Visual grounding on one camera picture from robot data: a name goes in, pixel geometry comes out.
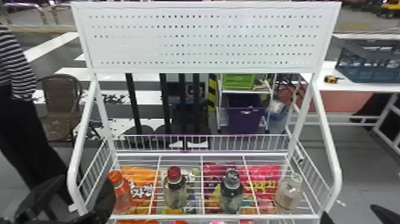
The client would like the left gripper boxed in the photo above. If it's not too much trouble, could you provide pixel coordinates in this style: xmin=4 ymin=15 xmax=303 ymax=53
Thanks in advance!
xmin=0 ymin=175 xmax=117 ymax=224

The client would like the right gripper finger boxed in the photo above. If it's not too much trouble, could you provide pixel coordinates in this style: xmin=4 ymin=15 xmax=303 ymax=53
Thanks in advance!
xmin=320 ymin=211 xmax=336 ymax=224
xmin=370 ymin=204 xmax=400 ymax=224

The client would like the beige bottle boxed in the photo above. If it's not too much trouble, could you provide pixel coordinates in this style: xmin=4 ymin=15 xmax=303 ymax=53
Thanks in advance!
xmin=274 ymin=172 xmax=304 ymax=212

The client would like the orange bottle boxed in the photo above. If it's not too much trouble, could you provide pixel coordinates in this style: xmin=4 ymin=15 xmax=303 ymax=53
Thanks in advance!
xmin=107 ymin=170 xmax=133 ymax=214

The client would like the orange snack packet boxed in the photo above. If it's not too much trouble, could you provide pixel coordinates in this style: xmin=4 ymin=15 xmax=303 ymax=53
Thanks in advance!
xmin=120 ymin=166 xmax=159 ymax=215

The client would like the red snack packet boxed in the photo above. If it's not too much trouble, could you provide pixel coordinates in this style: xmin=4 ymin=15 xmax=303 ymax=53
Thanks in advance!
xmin=203 ymin=162 xmax=281 ymax=215

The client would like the person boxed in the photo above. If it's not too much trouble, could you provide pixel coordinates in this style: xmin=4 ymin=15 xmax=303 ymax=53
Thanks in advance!
xmin=0 ymin=23 xmax=74 ymax=207

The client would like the red capped clear bottle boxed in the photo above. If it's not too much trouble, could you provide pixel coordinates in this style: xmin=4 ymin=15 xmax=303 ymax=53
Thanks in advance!
xmin=162 ymin=166 xmax=189 ymax=210

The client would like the brown chair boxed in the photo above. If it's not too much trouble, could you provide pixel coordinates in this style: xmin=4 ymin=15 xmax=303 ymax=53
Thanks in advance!
xmin=37 ymin=74 xmax=85 ymax=144

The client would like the blue basket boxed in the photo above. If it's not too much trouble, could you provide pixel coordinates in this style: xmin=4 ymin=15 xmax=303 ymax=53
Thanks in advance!
xmin=267 ymin=100 xmax=289 ymax=122

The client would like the white side table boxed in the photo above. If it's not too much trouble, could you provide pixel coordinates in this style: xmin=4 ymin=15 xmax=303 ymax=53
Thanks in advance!
xmin=298 ymin=61 xmax=400 ymax=157

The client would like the purple crate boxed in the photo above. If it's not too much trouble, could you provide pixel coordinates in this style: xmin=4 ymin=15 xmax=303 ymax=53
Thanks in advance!
xmin=226 ymin=94 xmax=267 ymax=135

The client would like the yellow tape measure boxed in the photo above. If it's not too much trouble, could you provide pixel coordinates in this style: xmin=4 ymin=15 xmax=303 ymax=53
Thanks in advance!
xmin=323 ymin=74 xmax=340 ymax=85

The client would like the white shelf trolley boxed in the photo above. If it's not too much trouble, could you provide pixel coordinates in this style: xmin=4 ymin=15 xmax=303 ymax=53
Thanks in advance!
xmin=217 ymin=73 xmax=278 ymax=133

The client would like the blue crate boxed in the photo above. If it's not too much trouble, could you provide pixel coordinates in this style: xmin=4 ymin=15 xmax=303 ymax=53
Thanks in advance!
xmin=335 ymin=38 xmax=400 ymax=84

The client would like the green crate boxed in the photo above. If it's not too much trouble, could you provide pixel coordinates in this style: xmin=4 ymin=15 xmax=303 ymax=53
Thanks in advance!
xmin=222 ymin=73 xmax=256 ymax=91

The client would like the striped post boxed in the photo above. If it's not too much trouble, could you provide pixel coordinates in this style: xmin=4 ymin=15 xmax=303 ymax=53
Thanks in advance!
xmin=207 ymin=73 xmax=218 ymax=112

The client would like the white wire rack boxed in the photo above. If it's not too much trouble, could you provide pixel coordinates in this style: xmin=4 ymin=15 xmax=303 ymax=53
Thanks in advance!
xmin=66 ymin=1 xmax=343 ymax=224

